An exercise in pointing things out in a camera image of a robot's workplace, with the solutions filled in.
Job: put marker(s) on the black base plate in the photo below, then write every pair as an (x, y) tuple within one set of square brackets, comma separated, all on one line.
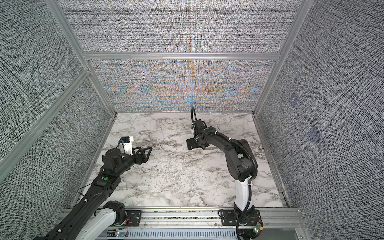
[(130, 218), (237, 216)]

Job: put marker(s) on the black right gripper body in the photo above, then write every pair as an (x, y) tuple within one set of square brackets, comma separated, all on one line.
[(194, 143)]

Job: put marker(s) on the slotted grey cable duct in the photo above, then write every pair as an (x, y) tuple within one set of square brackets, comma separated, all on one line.
[(171, 234)]

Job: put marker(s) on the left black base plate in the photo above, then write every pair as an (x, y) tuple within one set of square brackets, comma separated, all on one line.
[(130, 218)]

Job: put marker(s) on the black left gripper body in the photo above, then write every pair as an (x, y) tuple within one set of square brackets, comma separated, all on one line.
[(137, 160)]

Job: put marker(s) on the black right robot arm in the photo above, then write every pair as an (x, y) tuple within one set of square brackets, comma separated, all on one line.
[(240, 160)]

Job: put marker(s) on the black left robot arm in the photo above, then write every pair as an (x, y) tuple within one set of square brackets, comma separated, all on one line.
[(115, 164)]

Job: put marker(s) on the aluminium front rail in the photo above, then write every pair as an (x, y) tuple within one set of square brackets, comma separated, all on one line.
[(211, 218)]

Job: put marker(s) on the aluminium enclosure frame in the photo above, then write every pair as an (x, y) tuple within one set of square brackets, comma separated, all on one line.
[(76, 75)]

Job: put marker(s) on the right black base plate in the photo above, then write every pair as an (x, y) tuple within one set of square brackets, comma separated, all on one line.
[(237, 216)]

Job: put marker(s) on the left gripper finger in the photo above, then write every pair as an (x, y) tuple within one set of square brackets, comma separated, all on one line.
[(142, 151), (143, 158)]

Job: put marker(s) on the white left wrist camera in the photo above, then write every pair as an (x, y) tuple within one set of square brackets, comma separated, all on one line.
[(127, 144)]

